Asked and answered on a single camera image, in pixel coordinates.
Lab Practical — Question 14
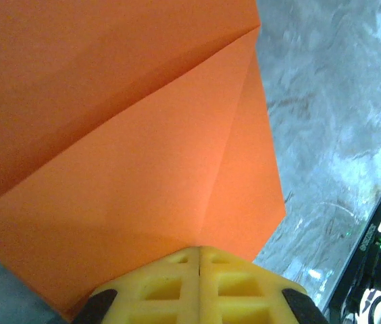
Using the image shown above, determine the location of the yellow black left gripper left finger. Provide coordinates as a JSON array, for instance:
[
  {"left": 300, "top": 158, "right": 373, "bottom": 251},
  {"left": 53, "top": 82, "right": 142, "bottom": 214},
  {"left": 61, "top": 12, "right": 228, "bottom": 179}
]
[{"left": 72, "top": 246, "right": 201, "bottom": 324}]

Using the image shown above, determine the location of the orange paper sheet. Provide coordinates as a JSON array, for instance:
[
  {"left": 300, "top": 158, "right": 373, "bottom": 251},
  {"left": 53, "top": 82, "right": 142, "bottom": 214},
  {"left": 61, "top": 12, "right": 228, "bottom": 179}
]
[{"left": 0, "top": 0, "right": 286, "bottom": 321}]

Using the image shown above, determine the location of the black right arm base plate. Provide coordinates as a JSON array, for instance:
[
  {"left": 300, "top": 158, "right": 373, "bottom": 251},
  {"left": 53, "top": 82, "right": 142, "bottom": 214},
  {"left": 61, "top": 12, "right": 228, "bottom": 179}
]
[{"left": 325, "top": 190, "right": 381, "bottom": 324}]

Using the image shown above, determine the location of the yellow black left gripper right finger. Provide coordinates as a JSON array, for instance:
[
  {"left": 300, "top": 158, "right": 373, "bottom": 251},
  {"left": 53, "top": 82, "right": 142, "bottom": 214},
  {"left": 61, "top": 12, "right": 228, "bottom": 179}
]
[{"left": 199, "top": 246, "right": 330, "bottom": 324}]

